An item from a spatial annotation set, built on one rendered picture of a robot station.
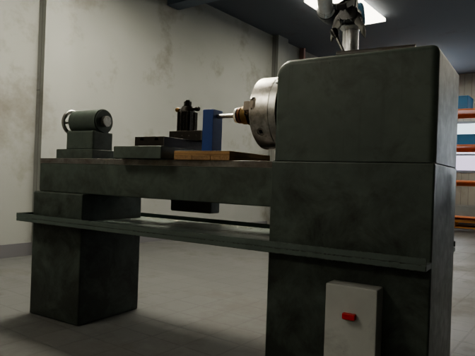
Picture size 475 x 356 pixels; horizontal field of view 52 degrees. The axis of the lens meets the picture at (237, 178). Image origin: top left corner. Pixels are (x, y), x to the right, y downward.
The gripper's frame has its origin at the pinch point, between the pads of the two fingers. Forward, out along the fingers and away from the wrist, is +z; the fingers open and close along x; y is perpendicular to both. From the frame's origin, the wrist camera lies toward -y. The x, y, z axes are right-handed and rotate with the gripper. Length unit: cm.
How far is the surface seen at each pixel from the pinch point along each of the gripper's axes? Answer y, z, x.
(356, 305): -41, 103, -22
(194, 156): -30, 52, 57
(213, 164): -29, 56, 47
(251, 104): -27, 30, 31
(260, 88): -25.0, 23.6, 27.8
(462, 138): 710, -21, 44
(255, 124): -26, 39, 29
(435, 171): -33, 57, -43
